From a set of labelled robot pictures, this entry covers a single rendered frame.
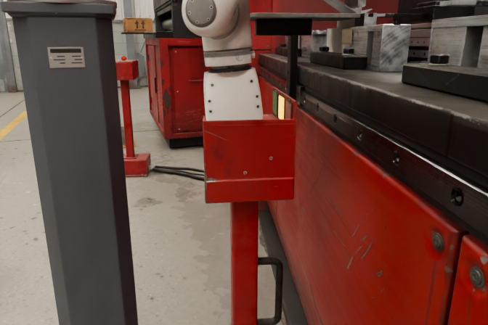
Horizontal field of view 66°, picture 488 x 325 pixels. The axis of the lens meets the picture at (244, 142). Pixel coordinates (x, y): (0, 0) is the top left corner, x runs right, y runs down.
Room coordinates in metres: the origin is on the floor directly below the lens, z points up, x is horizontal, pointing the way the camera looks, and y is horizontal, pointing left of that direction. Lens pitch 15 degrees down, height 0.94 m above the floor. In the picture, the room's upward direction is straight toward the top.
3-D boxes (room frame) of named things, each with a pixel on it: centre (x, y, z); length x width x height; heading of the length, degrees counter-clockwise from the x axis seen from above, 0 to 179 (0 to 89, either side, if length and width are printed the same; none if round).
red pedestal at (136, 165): (2.61, 0.82, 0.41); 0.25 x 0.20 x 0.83; 95
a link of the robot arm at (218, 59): (0.67, 0.02, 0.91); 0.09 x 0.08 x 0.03; 96
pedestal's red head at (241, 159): (0.72, 0.00, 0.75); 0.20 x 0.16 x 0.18; 6
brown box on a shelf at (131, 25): (3.21, 0.86, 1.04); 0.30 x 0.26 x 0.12; 19
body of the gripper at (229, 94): (0.67, 0.02, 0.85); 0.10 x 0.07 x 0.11; 96
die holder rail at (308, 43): (1.60, -0.24, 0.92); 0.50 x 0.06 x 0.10; 5
